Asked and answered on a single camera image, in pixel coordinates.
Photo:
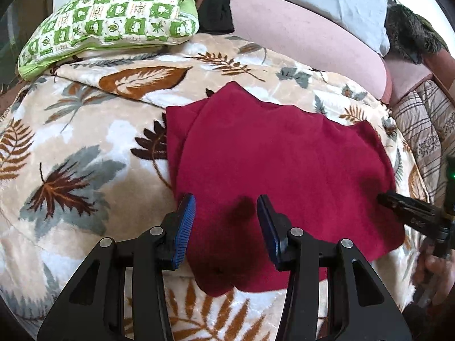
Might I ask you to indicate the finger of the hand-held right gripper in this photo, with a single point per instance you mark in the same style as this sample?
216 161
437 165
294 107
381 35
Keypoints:
408 207

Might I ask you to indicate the person's right hand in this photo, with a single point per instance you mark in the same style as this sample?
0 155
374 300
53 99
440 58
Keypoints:
439 273

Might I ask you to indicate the black garment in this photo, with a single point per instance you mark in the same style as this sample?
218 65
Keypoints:
217 10

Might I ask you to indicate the pink sofa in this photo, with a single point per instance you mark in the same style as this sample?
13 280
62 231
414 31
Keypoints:
408 74

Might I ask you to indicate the green checked pillow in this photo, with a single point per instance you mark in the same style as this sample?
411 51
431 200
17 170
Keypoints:
113 17

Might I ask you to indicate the wooden glass-door cabinet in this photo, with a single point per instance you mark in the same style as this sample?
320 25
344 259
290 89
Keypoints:
17 25

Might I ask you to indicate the brown striped quilted cloth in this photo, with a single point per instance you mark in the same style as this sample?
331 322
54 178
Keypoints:
423 128

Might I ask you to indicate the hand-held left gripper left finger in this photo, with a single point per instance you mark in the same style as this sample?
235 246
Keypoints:
183 231

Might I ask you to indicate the dark furry cloth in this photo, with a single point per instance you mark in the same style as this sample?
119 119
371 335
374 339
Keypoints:
412 35

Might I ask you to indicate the dark red sweater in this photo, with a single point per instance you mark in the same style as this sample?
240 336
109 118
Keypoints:
277 156

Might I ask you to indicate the leaf print blanket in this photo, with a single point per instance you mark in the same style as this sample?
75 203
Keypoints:
89 149

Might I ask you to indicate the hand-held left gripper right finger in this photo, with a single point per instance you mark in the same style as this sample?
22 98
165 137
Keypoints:
268 231

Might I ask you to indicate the pink quilted cushion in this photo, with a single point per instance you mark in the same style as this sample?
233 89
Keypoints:
302 42

